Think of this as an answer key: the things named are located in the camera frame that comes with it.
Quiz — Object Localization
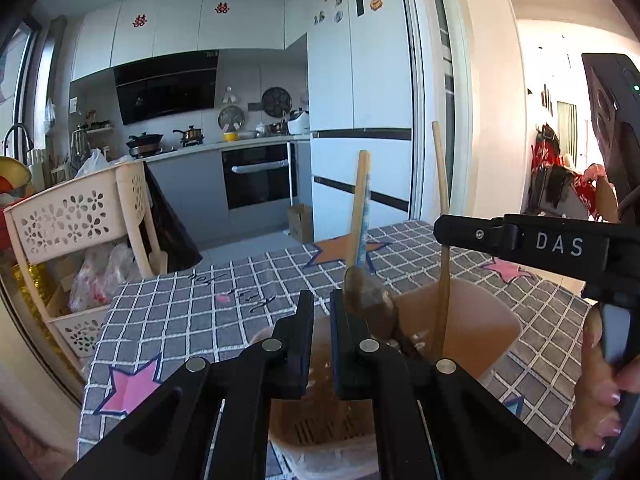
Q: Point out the wooden chopstick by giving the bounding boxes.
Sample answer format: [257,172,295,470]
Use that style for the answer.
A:
[430,120,452,361]

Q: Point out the chrome kitchen faucet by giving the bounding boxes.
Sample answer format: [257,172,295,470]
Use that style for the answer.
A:
[1,122,35,165]

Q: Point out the right human hand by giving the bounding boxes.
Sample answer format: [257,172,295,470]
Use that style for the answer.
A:
[570,306,639,452]

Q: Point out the white plastic utensil holder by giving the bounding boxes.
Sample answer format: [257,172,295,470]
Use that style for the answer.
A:
[269,280,526,479]

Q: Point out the grey checked tablecloth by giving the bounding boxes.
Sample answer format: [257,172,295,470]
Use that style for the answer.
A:
[78,244,588,457]

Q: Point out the cardboard box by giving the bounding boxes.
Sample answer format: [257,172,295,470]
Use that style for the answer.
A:
[288,204,314,244]

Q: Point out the cream plastic storage trolley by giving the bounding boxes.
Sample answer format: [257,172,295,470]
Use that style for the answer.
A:
[3,159,168,370]

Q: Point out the black built-in oven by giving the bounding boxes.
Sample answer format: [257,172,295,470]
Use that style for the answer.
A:
[221,143,297,209]

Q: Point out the black wok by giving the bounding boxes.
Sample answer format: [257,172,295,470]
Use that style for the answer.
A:
[126,132,163,158]

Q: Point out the white plastic bag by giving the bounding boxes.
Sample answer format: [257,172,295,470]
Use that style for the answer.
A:
[75,148,131,178]

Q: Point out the golden cooking pot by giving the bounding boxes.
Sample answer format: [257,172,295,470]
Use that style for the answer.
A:
[174,125,204,148]

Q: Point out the white refrigerator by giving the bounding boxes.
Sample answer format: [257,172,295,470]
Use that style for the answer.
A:
[304,0,413,240]

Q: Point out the black round baking pan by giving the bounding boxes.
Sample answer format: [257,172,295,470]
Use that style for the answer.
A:
[260,87,293,119]

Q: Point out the black range hood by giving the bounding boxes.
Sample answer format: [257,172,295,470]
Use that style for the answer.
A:
[113,50,219,126]

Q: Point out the white upper cabinets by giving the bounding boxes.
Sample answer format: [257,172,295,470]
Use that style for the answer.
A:
[70,0,306,81]

